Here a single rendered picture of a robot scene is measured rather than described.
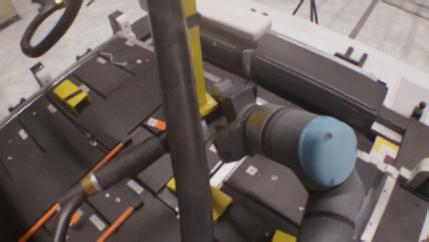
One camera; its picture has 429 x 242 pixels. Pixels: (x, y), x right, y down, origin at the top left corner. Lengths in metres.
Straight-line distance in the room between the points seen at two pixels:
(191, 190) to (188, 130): 0.05
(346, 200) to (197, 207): 0.29
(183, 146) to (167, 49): 0.07
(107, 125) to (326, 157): 0.73
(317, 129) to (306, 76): 0.52
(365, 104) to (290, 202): 0.35
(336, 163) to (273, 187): 0.39
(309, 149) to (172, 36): 0.23
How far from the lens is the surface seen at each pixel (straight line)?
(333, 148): 0.39
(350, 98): 0.88
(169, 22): 0.23
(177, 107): 0.22
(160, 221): 0.74
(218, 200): 0.73
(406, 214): 1.03
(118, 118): 0.96
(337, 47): 1.55
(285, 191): 0.77
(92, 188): 0.59
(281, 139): 0.42
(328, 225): 0.45
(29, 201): 0.94
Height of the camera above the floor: 1.69
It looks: 51 degrees down
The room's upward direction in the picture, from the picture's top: 5 degrees counter-clockwise
